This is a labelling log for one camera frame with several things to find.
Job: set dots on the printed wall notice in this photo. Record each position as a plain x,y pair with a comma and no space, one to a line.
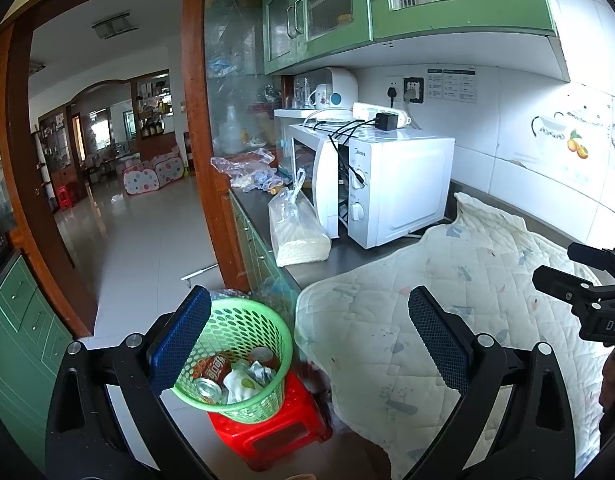
451,85

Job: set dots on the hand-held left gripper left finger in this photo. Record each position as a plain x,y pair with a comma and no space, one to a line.
182,340

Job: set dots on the ceiling light fixture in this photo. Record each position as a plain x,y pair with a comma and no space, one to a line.
113,25

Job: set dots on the black charger plug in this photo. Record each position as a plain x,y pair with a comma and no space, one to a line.
386,121

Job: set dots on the clear bag of rice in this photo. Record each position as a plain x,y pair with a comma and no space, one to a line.
295,230

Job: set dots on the brown wooden door frame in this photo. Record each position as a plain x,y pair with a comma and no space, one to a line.
37,170

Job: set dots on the polka dot play tent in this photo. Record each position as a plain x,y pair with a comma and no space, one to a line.
152,175

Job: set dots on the green glass-door wall cabinet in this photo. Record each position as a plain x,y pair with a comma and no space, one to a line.
387,5

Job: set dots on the green plastic mesh basket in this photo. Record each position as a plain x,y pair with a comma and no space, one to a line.
260,327

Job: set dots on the white power strip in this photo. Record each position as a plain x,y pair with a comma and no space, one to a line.
375,109

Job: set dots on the green counter base cabinet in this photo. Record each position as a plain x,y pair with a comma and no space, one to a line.
260,255

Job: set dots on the fruit and cup tile sticker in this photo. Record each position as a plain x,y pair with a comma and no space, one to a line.
580,135

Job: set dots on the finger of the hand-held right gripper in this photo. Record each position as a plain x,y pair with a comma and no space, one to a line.
600,257
567,285

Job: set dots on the white microwave oven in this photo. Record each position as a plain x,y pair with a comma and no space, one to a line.
397,185

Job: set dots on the blue white packet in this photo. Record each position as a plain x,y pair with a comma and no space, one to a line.
261,374

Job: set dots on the white water dispenser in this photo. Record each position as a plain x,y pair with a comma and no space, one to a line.
332,87

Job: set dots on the red plastic stool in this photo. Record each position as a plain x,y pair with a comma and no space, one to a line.
282,432

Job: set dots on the crumpled clear plastic bags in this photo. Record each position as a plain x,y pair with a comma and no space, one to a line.
247,167

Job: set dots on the red paper cup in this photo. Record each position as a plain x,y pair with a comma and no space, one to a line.
265,356

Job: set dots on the red and silver soda can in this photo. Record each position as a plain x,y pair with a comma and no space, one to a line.
212,372

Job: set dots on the green drawer cabinet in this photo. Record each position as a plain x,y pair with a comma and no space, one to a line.
17,340

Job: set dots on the small red stools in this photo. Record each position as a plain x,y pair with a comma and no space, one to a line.
63,196

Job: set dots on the cream quilted mat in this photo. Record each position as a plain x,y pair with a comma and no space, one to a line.
387,305

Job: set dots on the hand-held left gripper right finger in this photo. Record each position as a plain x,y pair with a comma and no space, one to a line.
437,340

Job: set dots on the white wall socket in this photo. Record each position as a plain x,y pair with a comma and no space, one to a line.
406,89

